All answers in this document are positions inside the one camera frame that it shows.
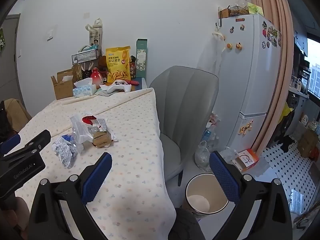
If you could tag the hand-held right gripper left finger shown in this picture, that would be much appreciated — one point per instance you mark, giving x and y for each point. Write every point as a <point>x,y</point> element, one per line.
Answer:
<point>100,172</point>

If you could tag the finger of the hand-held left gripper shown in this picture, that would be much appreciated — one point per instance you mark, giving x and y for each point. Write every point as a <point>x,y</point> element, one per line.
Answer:
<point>8,143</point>
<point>37,142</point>

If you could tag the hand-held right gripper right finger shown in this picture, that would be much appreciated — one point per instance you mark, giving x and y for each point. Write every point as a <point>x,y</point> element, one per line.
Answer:
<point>222,175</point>

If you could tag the white round trash bin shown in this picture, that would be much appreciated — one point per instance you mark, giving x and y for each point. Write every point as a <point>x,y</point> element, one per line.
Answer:
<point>207,190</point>

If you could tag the white blue-print wrapper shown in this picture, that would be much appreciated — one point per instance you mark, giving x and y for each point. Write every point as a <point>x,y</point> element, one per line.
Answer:
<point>63,155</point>

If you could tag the blue tissue pack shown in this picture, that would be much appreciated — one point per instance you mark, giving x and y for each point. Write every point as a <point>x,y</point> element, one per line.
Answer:
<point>67,138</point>

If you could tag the small brown cardboard box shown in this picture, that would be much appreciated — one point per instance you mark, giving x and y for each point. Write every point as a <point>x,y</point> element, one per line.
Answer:
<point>101,140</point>

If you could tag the red and white wrapper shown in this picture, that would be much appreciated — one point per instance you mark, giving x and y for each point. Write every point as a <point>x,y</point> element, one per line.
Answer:
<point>88,120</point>

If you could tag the person's left hand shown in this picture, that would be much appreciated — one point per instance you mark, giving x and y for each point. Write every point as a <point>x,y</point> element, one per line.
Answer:
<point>23,213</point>

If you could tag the black clothing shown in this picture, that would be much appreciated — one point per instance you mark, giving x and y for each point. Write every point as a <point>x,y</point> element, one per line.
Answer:
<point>5,122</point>

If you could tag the clear floor plastic bag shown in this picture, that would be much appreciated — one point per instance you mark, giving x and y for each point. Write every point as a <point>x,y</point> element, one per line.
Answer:
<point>203,157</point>

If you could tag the orange and white box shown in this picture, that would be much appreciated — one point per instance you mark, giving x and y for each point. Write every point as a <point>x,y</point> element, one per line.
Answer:
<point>246,160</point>

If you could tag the cream dotted tablecloth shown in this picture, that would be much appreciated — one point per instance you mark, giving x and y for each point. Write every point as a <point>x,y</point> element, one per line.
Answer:
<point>135,155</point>

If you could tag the plastic water bottle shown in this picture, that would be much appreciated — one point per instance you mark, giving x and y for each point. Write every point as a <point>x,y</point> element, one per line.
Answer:
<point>207,135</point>

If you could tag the golden lizard fridge magnet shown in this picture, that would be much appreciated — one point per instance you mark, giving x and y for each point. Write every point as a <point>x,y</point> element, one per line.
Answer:
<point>246,127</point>

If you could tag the open cardboard box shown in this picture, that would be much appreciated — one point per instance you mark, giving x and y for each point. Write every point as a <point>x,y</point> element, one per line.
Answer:
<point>61,90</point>

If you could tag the grey pants leg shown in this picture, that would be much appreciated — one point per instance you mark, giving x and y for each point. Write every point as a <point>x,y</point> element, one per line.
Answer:
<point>183,225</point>

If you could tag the blue tissue box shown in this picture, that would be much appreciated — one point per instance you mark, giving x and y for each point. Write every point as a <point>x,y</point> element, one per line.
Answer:
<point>85,91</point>

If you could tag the clear floor package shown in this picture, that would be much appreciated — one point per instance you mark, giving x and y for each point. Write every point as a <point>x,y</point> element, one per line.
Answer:
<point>297,201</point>

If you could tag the white and green paper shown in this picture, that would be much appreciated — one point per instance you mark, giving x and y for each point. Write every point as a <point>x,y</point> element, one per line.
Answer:
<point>103,90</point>

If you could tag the grey door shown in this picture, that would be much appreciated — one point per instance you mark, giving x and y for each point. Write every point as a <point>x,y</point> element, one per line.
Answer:
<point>8,60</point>

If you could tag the black pen holder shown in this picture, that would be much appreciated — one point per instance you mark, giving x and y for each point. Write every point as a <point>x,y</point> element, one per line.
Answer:
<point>86,74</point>

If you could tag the grey upholstered chair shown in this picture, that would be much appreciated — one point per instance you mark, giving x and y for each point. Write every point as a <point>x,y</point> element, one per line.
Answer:
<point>185,97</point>

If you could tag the red vase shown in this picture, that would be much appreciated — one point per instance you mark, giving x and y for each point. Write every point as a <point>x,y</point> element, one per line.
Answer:
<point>95,78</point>

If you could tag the white game controller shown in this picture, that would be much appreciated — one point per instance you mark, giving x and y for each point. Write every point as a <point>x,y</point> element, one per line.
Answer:
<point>120,87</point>

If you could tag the brown floor cardboard box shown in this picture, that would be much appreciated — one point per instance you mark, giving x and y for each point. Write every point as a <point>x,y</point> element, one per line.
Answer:
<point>307,142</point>

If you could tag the white refrigerator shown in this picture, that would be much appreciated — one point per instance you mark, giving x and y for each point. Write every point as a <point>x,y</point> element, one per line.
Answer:
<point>250,80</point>

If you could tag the red patterned can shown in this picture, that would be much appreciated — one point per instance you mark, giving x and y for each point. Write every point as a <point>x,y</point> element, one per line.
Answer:
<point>133,70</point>

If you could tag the yellow snack bag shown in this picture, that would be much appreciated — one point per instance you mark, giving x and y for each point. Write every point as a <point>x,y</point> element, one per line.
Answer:
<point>117,65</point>

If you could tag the white carton tote bag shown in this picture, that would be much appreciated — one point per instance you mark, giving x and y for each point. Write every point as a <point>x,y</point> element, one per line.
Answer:
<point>96,37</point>

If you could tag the translucent white hanging bag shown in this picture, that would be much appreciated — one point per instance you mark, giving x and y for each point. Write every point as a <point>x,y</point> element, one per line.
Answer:
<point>212,55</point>

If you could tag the tall green box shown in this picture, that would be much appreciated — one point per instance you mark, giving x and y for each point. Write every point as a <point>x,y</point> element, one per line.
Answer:
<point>141,55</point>

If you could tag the window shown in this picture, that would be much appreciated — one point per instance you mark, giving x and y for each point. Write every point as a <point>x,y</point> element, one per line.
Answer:
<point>313,67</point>

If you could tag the cluster of fridge magnets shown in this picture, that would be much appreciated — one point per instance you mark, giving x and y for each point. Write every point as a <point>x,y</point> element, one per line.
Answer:
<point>272,35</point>

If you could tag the black hook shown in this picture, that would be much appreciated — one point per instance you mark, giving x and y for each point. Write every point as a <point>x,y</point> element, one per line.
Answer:
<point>219,23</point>

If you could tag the orange bar fridge magnet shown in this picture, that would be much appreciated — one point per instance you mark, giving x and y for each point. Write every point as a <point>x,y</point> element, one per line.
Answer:
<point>240,19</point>

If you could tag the brown wicker basket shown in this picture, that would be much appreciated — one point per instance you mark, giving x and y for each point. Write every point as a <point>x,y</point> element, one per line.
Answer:
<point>224,13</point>

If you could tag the green card box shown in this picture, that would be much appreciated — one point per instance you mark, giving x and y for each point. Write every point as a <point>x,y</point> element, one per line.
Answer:
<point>255,8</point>

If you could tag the green wall decoration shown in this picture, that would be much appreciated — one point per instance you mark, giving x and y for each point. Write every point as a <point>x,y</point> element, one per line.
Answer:
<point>2,40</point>

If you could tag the white light switch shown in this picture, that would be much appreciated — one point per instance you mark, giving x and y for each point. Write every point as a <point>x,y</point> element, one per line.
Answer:
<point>50,35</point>

